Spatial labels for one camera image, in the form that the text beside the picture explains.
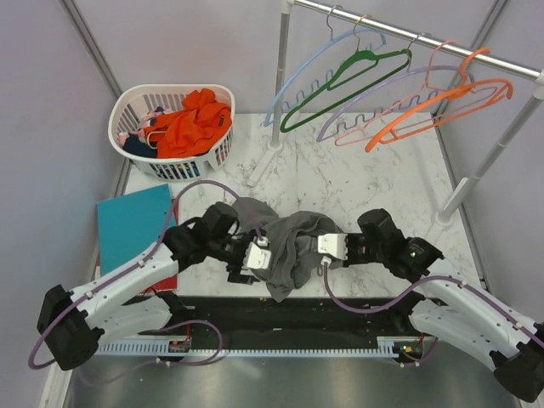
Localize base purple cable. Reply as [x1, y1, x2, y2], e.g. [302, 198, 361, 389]
[155, 319, 224, 366]

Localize orange garment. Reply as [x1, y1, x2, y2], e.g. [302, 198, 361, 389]
[142, 88, 232, 159]

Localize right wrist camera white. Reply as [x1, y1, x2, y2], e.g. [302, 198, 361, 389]
[317, 233, 348, 265]

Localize grey shorts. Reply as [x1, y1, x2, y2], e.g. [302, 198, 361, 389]
[232, 197, 342, 303]

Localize lilac hanger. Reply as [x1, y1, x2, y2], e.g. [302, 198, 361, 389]
[315, 48, 459, 146]

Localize red folder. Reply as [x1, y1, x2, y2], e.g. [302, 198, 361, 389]
[91, 259, 178, 298]

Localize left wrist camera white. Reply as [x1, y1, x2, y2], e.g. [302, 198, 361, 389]
[243, 236, 272, 269]

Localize metal clothes rack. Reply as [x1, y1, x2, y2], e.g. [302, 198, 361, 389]
[246, 1, 543, 229]

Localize green hanger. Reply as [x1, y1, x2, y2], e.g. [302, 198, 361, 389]
[280, 14, 413, 133]

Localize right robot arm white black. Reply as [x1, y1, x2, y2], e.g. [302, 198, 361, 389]
[336, 208, 543, 403]

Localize navy pink garment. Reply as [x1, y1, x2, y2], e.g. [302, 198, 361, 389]
[118, 106, 173, 159]

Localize teal folder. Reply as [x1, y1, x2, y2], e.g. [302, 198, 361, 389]
[97, 184, 172, 275]

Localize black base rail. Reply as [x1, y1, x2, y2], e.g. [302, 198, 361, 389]
[156, 291, 423, 349]

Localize white cable duct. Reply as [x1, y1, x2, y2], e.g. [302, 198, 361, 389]
[96, 337, 399, 359]

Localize light blue hanger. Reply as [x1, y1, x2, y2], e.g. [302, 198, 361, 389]
[263, 5, 388, 128]

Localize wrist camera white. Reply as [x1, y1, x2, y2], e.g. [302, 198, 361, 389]
[243, 236, 272, 269]
[317, 233, 348, 265]

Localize orange hanger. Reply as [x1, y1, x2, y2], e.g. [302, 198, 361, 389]
[364, 47, 514, 153]

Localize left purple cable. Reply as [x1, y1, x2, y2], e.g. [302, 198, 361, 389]
[27, 179, 265, 370]

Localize pink hanger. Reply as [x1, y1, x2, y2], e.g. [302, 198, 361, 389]
[335, 40, 513, 152]

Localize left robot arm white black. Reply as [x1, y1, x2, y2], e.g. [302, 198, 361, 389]
[37, 202, 271, 371]

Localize white laundry basket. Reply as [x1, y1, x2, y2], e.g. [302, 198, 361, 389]
[108, 84, 235, 182]

